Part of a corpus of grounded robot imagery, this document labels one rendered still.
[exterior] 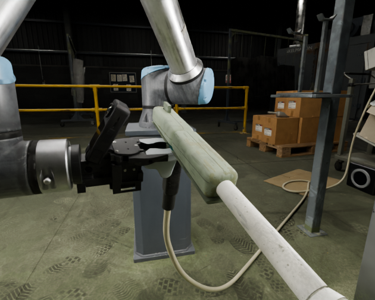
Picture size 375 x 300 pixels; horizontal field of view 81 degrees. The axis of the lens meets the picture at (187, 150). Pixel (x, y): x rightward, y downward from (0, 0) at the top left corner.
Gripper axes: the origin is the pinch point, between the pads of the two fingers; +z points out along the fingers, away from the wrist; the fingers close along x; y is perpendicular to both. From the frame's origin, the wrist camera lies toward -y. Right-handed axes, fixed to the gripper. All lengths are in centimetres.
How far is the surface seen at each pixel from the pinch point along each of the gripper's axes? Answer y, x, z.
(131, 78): 147, -1070, 166
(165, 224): 21.1, -0.1, -1.7
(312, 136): 78, -164, 271
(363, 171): 12, 3, 65
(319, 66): -17, -35, 77
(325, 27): -32, -39, 77
